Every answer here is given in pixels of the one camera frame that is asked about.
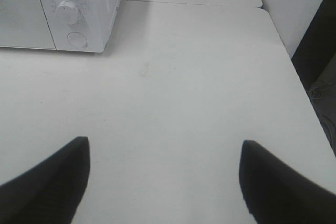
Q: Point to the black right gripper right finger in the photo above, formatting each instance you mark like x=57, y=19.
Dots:
x=276, y=193

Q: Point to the white microwave door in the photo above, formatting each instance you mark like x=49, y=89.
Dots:
x=24, y=25

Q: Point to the round white door button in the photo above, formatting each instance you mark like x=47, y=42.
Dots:
x=77, y=39

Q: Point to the white microwave oven body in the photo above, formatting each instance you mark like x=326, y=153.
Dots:
x=61, y=25

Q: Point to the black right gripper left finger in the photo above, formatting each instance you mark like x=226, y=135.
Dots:
x=51, y=191

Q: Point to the white control knob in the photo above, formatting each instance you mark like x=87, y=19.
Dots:
x=68, y=12

